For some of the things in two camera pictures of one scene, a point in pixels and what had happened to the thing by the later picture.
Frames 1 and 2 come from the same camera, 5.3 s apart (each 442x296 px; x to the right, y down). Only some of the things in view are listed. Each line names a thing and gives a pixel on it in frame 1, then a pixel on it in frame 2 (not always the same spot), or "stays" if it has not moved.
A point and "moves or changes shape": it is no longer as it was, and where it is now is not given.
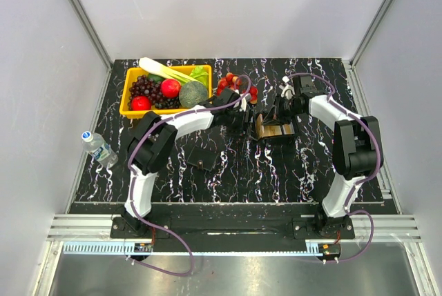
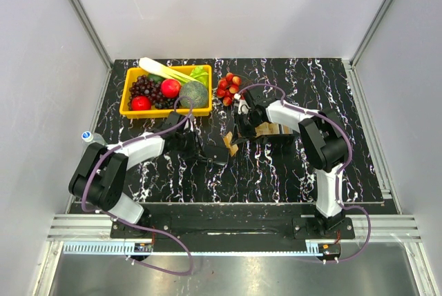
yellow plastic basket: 166,90 stays
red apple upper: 170,87 stays
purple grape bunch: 144,86 stays
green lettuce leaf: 200,73 stays
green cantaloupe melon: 191,93 stays
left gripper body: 234,121 → 187,143
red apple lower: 141,103 stays
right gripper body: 287,108 → 245,124
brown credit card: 260,130 moves or changes shape
